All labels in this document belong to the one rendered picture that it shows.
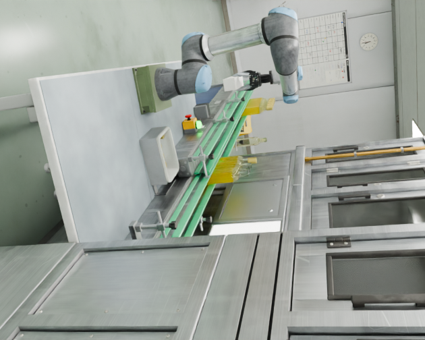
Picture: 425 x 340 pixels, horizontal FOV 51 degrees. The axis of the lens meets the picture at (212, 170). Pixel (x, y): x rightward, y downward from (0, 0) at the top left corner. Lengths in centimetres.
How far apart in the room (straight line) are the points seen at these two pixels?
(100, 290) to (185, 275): 22
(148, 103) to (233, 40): 45
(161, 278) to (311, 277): 38
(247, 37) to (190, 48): 27
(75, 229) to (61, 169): 20
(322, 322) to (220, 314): 21
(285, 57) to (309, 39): 611
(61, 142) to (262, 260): 72
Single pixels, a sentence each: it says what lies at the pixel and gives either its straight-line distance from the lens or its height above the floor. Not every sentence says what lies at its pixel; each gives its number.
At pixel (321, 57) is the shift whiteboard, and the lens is 799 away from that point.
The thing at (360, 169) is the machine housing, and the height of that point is 169.
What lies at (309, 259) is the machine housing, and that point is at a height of 147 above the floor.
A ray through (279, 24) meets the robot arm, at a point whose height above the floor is 140.
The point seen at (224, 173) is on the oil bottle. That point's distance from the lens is 221.
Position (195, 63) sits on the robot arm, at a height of 101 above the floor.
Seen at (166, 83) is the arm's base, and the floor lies 88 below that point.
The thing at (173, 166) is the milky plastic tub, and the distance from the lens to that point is 213.
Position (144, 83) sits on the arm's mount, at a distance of 199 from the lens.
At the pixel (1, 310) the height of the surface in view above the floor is 71.
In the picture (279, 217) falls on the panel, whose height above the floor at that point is 130.
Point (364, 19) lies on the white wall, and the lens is 796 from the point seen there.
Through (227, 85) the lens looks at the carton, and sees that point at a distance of 231.
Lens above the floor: 155
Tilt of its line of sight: 15 degrees down
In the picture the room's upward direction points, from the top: 85 degrees clockwise
